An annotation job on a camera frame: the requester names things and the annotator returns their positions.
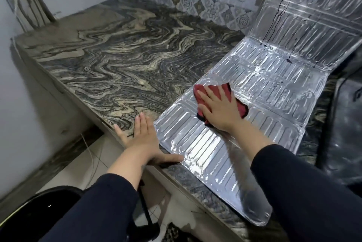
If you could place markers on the person's left hand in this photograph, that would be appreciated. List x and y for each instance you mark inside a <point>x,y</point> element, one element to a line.
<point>142,145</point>

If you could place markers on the person's right hand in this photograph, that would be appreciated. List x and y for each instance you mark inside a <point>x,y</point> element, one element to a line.
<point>220,109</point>

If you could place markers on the person's left little finger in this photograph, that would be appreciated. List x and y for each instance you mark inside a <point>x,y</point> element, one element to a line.
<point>121,135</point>

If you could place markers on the person's left thumb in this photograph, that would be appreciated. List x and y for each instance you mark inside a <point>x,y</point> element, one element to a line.
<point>171,159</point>

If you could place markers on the person's right little finger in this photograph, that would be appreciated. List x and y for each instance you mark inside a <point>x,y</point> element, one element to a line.
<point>230,97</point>

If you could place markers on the person's right middle finger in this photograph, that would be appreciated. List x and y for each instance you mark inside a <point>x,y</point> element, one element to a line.
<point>212,92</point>

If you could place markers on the person's right thumb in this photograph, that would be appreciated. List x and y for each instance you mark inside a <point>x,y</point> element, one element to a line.
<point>203,109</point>

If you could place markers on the red cleaning cloth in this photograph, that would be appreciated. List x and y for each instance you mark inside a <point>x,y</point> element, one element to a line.
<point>241,109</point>

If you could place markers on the person's right forearm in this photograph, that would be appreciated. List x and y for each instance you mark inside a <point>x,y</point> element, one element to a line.
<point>299,193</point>

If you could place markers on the person's left forearm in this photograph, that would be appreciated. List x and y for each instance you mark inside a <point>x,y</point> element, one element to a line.
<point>101,202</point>

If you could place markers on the silver embossed foil splash guard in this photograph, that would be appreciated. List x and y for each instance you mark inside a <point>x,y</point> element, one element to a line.
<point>271,80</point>

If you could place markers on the black metal stand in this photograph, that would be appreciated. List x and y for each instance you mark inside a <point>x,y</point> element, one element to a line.
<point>148,213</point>

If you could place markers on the black patterned floor mat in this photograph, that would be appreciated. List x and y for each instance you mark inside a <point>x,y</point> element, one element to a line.
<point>176,233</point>

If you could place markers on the black gas stove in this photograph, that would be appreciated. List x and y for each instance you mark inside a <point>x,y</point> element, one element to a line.
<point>343,126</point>

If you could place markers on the black round bin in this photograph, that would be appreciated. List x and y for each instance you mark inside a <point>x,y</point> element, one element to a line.
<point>31,216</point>

